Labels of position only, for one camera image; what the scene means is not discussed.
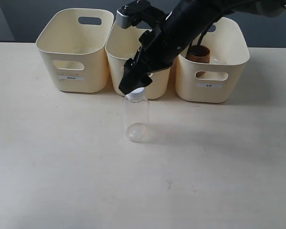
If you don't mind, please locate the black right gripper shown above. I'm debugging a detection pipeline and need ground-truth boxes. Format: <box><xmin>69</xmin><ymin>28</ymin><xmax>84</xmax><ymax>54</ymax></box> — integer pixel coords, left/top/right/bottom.
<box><xmin>118</xmin><ymin>21</ymin><xmax>200</xmax><ymax>95</ymax></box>

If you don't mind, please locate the clear plastic bottle white cap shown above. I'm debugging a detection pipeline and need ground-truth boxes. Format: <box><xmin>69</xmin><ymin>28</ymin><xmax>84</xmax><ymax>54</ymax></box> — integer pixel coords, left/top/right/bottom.
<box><xmin>123</xmin><ymin>87</ymin><xmax>149</xmax><ymax>142</ymax></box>

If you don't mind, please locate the brown wooden cup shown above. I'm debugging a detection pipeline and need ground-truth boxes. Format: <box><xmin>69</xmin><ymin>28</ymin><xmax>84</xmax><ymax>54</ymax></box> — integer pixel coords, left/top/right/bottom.
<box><xmin>185</xmin><ymin>44</ymin><xmax>211</xmax><ymax>78</ymax></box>

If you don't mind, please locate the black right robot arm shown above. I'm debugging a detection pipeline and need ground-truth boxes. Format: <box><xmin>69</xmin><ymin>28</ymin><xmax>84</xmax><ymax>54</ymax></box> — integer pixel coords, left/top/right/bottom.
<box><xmin>116</xmin><ymin>0</ymin><xmax>286</xmax><ymax>95</ymax></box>

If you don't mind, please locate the cream plastic bin middle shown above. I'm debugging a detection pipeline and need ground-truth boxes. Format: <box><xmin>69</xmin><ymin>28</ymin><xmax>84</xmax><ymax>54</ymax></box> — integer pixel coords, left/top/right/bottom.
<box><xmin>105</xmin><ymin>7</ymin><xmax>178</xmax><ymax>99</ymax></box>

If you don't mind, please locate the cream plastic bin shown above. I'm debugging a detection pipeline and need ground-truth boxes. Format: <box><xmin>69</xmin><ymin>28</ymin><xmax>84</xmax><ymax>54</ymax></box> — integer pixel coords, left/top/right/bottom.
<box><xmin>36</xmin><ymin>8</ymin><xmax>114</xmax><ymax>94</ymax></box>
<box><xmin>175</xmin><ymin>17</ymin><xmax>250</xmax><ymax>103</ymax></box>
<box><xmin>105</xmin><ymin>7</ymin><xmax>178</xmax><ymax>99</ymax></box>

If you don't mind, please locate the cream plastic bin left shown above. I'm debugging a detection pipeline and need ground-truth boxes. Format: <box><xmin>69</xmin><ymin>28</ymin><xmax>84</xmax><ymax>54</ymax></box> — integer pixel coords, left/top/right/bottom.
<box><xmin>36</xmin><ymin>8</ymin><xmax>114</xmax><ymax>94</ymax></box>

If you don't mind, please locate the cream plastic bin right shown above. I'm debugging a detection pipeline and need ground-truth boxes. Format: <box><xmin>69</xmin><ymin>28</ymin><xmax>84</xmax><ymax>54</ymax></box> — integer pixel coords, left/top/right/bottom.
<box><xmin>175</xmin><ymin>17</ymin><xmax>250</xmax><ymax>103</ymax></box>

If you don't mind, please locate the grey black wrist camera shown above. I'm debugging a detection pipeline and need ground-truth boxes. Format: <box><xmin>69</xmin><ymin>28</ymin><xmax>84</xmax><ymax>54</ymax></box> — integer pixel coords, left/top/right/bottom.
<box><xmin>116</xmin><ymin>0</ymin><xmax>166</xmax><ymax>30</ymax></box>

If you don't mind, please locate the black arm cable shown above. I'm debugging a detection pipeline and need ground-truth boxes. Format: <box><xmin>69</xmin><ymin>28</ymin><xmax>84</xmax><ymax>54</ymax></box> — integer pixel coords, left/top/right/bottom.
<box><xmin>196</xmin><ymin>14</ymin><xmax>229</xmax><ymax>48</ymax></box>

